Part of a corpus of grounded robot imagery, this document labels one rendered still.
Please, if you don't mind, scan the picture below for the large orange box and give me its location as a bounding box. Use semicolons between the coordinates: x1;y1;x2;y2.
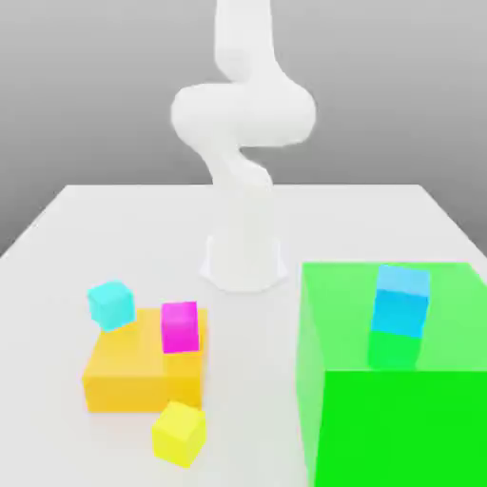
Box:
82;306;209;415

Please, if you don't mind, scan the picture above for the small magenta cube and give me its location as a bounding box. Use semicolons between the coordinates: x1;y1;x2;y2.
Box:
160;301;201;355

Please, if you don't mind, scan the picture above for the small blue cube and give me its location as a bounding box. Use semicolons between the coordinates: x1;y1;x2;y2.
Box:
370;264;432;340

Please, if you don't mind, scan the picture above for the small yellow cube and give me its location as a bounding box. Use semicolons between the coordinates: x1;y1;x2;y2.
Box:
151;399;207;470

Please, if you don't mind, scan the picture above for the small cyan cube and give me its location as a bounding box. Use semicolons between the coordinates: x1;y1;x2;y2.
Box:
86;280;137;333

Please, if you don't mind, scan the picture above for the large green box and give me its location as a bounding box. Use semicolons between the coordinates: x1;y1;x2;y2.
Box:
295;261;487;487

